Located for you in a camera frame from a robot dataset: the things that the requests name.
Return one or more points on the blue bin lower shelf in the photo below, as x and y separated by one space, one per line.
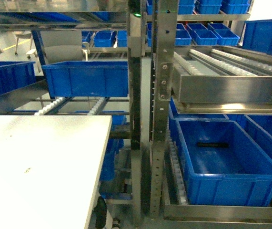
240 175

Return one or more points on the blue bin far left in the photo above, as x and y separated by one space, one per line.
15 75

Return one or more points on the blue bin behind table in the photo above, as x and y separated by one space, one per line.
87 78

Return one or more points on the black pen in bin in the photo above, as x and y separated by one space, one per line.
213 144

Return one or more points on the grey office chair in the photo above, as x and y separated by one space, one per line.
58 46

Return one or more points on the steel rack upright post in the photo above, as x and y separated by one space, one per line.
164 22

